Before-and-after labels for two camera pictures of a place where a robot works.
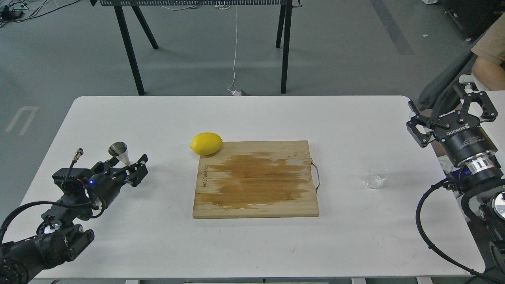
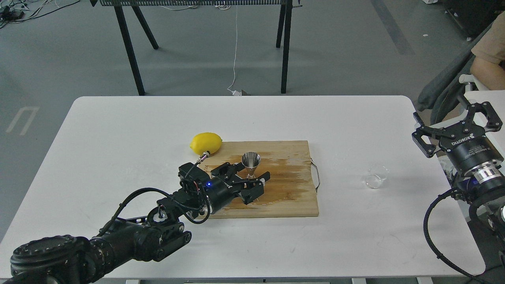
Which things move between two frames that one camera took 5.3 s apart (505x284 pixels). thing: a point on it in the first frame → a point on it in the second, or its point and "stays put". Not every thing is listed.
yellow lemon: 206,143 stays put
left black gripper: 100,189 → 217,193
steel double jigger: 119,150 → 250,160
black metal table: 283,32 stays put
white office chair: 443,93 stays put
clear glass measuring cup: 376,176 stays put
